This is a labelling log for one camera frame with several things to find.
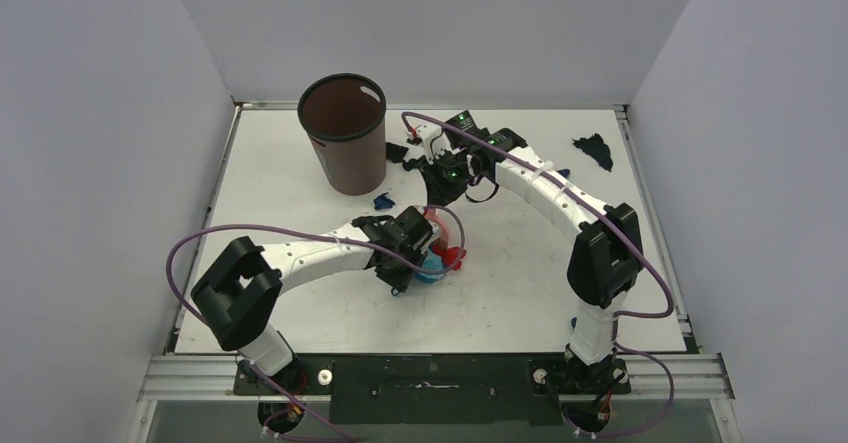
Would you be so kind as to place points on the light blue paper scrap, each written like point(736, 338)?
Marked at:
point(431, 266)

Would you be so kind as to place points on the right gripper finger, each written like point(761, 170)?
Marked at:
point(453, 193)
point(436, 192)

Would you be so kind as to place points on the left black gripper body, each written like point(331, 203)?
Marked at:
point(395, 275)

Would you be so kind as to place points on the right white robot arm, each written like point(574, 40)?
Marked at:
point(607, 254)

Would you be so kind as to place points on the brown cylindrical waste bin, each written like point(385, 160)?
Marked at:
point(344, 116)

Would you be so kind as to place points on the blue plastic dustpan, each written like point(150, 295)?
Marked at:
point(416, 277)

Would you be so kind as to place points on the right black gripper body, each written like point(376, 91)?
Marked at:
point(432, 179)

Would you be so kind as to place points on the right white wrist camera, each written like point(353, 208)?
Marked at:
point(430, 138)

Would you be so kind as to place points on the dark blue scrap by bin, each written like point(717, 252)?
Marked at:
point(383, 202)

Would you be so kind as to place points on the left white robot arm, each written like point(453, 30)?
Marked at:
point(238, 292)

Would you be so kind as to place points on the aluminium frame rail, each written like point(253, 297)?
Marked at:
point(186, 377)

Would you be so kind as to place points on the black paper scrap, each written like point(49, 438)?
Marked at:
point(414, 164)
point(395, 153)

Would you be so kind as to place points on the black paper scrap far corner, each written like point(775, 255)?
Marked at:
point(596, 148)

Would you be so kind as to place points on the pink hand brush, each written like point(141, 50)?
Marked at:
point(437, 246)

